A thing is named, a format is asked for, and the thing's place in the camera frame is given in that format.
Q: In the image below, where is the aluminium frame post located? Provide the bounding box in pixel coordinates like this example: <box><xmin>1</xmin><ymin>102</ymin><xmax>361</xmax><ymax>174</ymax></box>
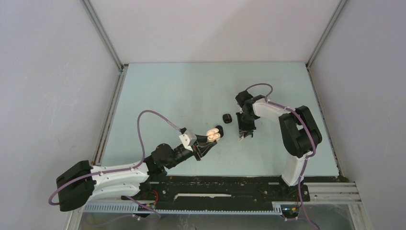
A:
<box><xmin>79</xmin><ymin>0</ymin><xmax>124</xmax><ymax>71</ymax></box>
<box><xmin>306</xmin><ymin>0</ymin><xmax>349</xmax><ymax>70</ymax></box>

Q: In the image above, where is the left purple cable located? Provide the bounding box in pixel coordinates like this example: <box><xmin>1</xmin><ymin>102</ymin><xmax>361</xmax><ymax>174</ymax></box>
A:
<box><xmin>48</xmin><ymin>110</ymin><xmax>188</xmax><ymax>221</ymax></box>

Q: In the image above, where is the right aluminium frame post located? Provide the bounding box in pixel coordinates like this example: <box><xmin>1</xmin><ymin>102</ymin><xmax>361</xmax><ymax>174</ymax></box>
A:
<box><xmin>306</xmin><ymin>0</ymin><xmax>349</xmax><ymax>70</ymax></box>

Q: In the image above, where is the grey slotted cable duct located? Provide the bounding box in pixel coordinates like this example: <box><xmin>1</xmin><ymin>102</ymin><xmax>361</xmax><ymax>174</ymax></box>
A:
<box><xmin>83</xmin><ymin>202</ymin><xmax>282</xmax><ymax>215</ymax></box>

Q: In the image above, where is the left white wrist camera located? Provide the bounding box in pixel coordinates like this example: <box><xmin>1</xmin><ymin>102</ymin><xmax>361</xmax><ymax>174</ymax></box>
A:
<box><xmin>179</xmin><ymin>128</ymin><xmax>197</xmax><ymax>151</ymax></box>

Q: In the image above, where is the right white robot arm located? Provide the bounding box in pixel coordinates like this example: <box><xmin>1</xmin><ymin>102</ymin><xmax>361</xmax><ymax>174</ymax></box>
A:
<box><xmin>235</xmin><ymin>90</ymin><xmax>322</xmax><ymax>200</ymax></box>

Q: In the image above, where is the left aluminium frame post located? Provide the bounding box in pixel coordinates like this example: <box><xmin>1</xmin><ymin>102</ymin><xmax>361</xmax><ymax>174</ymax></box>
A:
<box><xmin>79</xmin><ymin>0</ymin><xmax>124</xmax><ymax>71</ymax></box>

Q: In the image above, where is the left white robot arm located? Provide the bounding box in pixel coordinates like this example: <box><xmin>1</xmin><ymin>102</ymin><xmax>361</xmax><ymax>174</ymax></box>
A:
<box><xmin>56</xmin><ymin>133</ymin><xmax>221</xmax><ymax>212</ymax></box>

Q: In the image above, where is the black mounting base rail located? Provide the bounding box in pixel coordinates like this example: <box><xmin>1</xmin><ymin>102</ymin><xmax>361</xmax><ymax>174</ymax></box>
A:
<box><xmin>132</xmin><ymin>175</ymin><xmax>310</xmax><ymax>211</ymax></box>

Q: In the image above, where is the black oval charging case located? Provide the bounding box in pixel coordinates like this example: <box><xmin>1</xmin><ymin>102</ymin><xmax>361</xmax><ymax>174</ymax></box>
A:
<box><xmin>215</xmin><ymin>125</ymin><xmax>224</xmax><ymax>138</ymax></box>

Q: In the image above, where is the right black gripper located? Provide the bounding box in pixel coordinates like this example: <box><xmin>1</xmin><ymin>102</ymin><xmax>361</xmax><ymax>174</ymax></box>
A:
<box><xmin>236</xmin><ymin>111</ymin><xmax>256</xmax><ymax>138</ymax></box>

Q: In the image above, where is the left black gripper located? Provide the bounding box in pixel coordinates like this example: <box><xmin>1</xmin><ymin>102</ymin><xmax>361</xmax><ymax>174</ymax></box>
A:
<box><xmin>165</xmin><ymin>134</ymin><xmax>216</xmax><ymax>169</ymax></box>

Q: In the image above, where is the black gold-striped charging case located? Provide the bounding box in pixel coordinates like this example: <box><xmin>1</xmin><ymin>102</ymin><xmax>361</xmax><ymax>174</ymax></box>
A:
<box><xmin>222</xmin><ymin>114</ymin><xmax>232</xmax><ymax>124</ymax></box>

